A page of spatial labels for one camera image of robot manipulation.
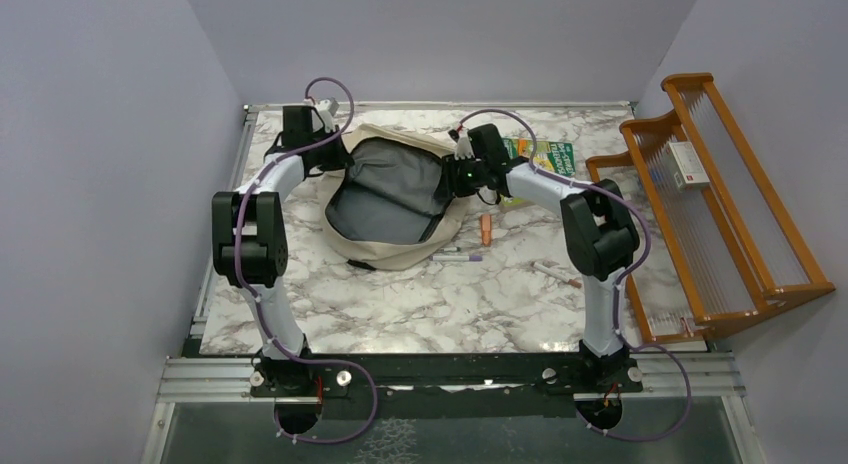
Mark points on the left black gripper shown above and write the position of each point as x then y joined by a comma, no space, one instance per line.
340,157

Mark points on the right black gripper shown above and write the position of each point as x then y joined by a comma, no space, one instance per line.
449,183

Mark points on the cream canvas backpack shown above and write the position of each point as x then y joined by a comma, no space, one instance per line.
385,210

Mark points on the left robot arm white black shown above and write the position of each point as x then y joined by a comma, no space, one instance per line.
250,247

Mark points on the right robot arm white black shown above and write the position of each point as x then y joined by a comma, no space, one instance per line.
600,235

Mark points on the orange highlighter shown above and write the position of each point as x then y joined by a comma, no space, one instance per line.
486,228

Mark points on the purple capped marker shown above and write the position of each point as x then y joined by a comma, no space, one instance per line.
453,257

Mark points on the green illustrated book upper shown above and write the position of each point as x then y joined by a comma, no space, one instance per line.
556,157

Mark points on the brown tipped white marker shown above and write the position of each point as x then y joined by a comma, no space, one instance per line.
573,282

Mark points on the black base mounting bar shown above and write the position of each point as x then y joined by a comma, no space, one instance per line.
406,386

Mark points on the small white box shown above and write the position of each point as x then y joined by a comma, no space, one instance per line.
683,163

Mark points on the wooden shelf rack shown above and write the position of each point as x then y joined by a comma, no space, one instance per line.
737,254

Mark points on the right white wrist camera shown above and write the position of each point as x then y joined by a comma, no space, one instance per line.
463,146

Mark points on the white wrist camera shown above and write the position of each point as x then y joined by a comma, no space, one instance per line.
322,114
463,146

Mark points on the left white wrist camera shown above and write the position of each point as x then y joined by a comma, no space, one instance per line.
322,114

